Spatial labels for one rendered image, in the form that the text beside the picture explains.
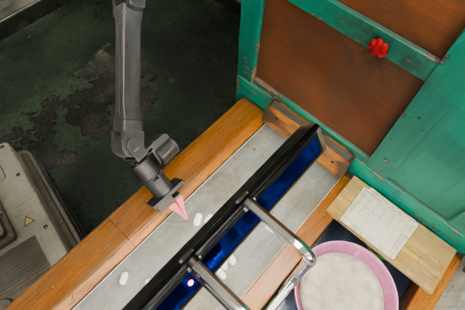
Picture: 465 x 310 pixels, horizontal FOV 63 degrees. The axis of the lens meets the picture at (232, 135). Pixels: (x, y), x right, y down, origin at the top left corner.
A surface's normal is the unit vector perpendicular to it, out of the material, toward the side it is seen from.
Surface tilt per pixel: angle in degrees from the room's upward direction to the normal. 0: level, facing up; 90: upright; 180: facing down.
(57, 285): 0
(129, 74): 43
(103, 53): 0
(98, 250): 0
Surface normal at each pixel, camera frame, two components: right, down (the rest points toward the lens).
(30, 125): 0.03, -0.51
